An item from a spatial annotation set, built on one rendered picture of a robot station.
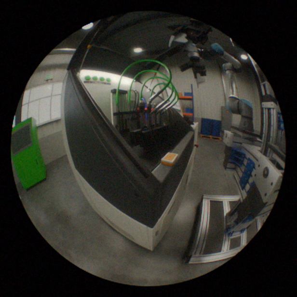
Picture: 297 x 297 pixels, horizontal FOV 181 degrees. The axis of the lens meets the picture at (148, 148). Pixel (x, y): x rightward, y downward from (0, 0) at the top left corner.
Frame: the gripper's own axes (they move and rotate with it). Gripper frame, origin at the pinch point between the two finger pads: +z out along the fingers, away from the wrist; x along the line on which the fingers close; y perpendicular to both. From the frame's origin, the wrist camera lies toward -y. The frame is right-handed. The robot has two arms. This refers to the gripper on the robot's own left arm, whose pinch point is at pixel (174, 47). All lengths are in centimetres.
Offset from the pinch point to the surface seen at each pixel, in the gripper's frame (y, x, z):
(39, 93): -396, -150, 129
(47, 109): -347, -117, 204
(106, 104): -27, -5, 49
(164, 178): 27.4, -24.0, 22.8
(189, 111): -51, 498, 205
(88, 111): 6.4, -29.0, 21.1
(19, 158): -156, -222, 151
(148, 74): -40, 41, 31
